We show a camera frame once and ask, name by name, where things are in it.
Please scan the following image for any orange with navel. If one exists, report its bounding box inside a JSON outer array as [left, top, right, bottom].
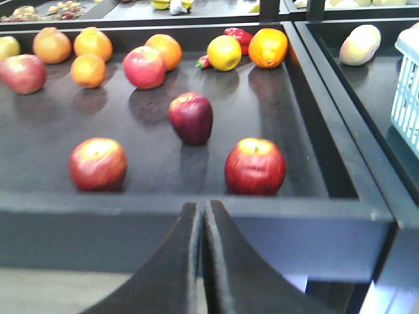
[[248, 28, 288, 69]]

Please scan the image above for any red bell pepper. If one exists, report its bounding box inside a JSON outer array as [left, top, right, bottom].
[[223, 27, 253, 56]]

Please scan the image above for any dark red apple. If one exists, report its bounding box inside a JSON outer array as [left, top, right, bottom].
[[168, 92, 213, 145]]

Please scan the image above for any orange mandarin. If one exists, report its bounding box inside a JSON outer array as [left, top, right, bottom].
[[32, 27, 72, 64], [73, 27, 113, 62]]

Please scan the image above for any pink apple left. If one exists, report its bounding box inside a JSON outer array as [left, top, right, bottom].
[[1, 54, 46, 95]]

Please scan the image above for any orange behind pink apple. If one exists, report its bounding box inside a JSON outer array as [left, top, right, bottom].
[[145, 33, 183, 71]]

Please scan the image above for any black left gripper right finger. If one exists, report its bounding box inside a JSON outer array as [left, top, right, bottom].
[[202, 201, 330, 313]]

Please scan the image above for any black fruit tray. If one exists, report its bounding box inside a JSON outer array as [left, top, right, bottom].
[[1, 22, 394, 281]]

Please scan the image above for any yellow lemon fruit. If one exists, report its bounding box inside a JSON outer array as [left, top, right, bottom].
[[207, 35, 242, 72]]

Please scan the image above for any orange mandarin left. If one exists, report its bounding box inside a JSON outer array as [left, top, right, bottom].
[[32, 27, 72, 64]]

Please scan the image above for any light blue plastic basket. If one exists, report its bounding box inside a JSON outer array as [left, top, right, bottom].
[[391, 24, 418, 156]]

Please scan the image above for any pink red apple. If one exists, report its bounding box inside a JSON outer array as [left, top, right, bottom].
[[123, 46, 166, 90]]

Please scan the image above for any red chili pepper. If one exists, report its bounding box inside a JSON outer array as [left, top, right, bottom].
[[195, 54, 211, 69]]

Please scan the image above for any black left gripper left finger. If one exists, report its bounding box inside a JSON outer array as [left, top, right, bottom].
[[83, 203, 200, 313]]

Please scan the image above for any orange mandarin middle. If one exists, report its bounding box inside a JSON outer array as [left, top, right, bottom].
[[73, 27, 113, 62]]

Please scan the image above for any small orange tangerine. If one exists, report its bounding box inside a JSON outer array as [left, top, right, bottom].
[[71, 54, 107, 88]]

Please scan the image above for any yellow pear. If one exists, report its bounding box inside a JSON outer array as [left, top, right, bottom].
[[0, 35, 21, 60]]

